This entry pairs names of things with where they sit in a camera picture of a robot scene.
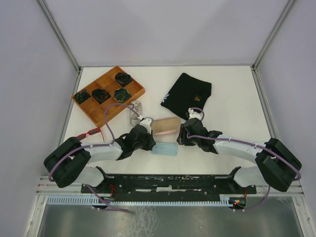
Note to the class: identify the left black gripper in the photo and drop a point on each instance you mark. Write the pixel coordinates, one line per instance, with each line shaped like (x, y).
(151, 142)

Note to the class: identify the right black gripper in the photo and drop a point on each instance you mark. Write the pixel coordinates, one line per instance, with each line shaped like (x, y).
(181, 138)

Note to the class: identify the pink glasses case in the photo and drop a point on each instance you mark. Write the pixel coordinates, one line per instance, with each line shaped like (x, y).
(164, 126)

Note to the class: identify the light blue cloth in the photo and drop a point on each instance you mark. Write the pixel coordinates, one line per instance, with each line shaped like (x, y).
(165, 149)

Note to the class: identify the marble pattern glasses case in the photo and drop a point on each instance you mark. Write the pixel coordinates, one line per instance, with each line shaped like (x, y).
(136, 113)

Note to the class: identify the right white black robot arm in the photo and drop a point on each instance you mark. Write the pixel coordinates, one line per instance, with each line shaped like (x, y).
(274, 163)

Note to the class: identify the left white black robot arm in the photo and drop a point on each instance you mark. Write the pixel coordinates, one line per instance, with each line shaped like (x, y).
(69, 162)

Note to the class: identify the red sunglasses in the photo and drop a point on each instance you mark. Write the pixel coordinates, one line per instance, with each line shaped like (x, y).
(90, 133)

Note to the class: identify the black folded cloth pouch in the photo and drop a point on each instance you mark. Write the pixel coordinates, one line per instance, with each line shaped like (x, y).
(187, 92)

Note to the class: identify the rolled blue yellow belt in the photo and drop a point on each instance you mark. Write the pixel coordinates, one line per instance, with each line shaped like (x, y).
(121, 95)

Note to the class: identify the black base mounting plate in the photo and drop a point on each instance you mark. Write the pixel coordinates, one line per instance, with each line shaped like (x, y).
(189, 187)

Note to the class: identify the rolled black belt middle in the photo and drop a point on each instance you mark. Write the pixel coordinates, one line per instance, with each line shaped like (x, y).
(100, 95)

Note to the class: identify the rolled black belt top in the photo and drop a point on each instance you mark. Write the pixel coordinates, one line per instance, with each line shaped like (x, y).
(123, 78)

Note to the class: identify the rolled green black belt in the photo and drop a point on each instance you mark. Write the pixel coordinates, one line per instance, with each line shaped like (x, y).
(82, 96)

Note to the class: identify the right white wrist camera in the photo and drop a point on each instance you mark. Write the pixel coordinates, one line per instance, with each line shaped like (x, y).
(193, 115)

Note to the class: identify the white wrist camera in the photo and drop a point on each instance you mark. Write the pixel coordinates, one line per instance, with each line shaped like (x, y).
(193, 115)
(147, 123)

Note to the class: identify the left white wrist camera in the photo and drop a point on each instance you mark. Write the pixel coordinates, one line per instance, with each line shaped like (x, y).
(147, 123)

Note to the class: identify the white slotted cable duct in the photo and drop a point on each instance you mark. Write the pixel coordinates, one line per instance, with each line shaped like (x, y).
(96, 202)

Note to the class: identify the right aluminium frame post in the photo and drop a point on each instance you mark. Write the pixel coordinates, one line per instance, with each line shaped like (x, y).
(273, 33)

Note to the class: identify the aluminium frame post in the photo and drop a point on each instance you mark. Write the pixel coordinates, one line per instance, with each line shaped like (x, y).
(273, 33)
(57, 32)

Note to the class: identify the left aluminium frame post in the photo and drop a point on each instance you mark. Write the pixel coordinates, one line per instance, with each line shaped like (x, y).
(57, 32)

